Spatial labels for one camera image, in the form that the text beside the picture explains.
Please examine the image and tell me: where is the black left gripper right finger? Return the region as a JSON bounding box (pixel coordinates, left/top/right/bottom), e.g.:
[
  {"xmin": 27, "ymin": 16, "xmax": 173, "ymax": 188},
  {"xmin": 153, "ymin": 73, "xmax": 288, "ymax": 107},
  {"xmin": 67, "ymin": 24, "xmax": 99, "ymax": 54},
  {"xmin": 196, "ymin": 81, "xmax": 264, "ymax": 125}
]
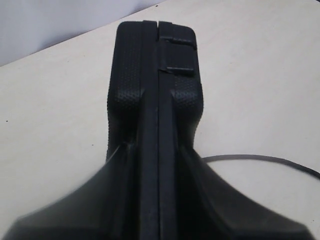
[{"xmin": 159, "ymin": 144, "xmax": 313, "ymax": 240}]

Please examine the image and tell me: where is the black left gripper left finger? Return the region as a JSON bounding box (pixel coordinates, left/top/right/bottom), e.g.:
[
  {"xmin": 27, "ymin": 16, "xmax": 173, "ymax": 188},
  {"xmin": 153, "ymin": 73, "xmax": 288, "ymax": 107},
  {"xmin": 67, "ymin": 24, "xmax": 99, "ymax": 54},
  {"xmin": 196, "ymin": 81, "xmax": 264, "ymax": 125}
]
[{"xmin": 5, "ymin": 140, "xmax": 160, "ymax": 240}]

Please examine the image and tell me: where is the black cord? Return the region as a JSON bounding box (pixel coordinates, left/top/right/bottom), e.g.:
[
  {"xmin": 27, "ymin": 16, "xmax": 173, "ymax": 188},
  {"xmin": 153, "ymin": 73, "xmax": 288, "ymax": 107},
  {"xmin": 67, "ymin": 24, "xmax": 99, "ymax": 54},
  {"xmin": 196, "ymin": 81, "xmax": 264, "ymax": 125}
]
[{"xmin": 201, "ymin": 154, "xmax": 320, "ymax": 180}]

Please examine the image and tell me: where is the black plastic carrying case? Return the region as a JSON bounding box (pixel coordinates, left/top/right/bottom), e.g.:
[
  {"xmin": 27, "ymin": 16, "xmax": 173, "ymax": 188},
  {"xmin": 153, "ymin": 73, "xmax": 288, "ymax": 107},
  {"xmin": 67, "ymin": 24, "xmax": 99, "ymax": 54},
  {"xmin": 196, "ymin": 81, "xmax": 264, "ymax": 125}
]
[{"xmin": 107, "ymin": 21, "xmax": 203, "ymax": 240}]

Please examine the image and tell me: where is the white backdrop curtain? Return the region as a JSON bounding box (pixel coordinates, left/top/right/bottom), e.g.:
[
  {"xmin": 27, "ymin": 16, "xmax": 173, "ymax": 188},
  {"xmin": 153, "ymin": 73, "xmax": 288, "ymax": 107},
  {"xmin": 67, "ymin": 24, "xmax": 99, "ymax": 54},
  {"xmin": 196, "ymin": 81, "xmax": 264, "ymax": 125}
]
[{"xmin": 0, "ymin": 0, "xmax": 126, "ymax": 68}]

